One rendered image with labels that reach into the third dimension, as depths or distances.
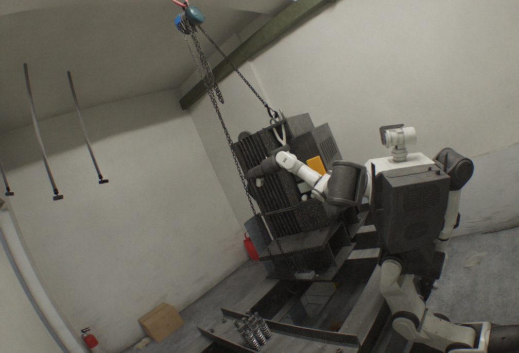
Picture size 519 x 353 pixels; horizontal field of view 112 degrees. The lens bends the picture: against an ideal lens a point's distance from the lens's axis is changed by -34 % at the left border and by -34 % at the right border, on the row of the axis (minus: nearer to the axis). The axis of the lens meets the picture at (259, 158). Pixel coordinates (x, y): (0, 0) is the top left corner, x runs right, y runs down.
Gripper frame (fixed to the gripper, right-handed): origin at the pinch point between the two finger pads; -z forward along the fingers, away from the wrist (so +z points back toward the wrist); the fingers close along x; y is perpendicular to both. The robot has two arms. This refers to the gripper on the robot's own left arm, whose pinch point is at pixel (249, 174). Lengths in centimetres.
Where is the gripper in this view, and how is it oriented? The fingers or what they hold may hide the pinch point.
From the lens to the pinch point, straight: 143.0
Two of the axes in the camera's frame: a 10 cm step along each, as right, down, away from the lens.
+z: 8.1, -3.8, -4.4
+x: -4.1, 1.8, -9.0
